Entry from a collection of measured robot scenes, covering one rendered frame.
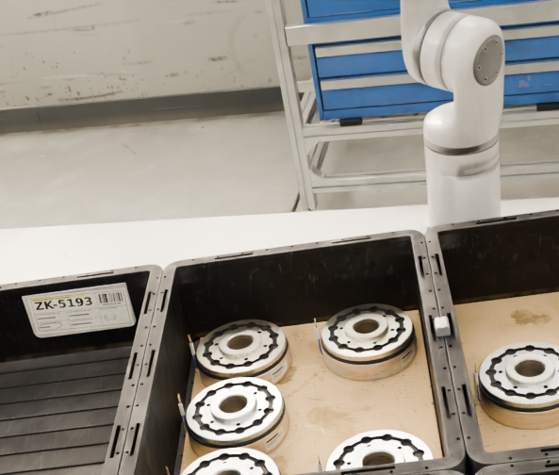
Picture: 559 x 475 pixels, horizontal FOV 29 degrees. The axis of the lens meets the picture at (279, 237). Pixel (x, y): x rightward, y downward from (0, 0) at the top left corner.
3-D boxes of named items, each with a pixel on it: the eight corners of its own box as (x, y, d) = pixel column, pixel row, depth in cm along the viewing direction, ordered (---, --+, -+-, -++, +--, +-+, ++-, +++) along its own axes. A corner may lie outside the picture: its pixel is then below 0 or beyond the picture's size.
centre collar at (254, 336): (221, 335, 122) (220, 331, 122) (263, 330, 122) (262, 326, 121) (218, 362, 118) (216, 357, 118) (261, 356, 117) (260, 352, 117)
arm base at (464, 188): (433, 231, 147) (425, 121, 138) (501, 229, 145) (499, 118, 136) (430, 270, 140) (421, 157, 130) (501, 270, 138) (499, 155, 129)
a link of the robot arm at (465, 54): (514, 8, 124) (516, 139, 133) (447, -5, 130) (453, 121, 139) (466, 39, 119) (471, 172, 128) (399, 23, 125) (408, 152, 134)
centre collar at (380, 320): (343, 319, 121) (343, 315, 121) (387, 314, 120) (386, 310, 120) (345, 345, 117) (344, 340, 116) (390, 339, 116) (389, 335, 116)
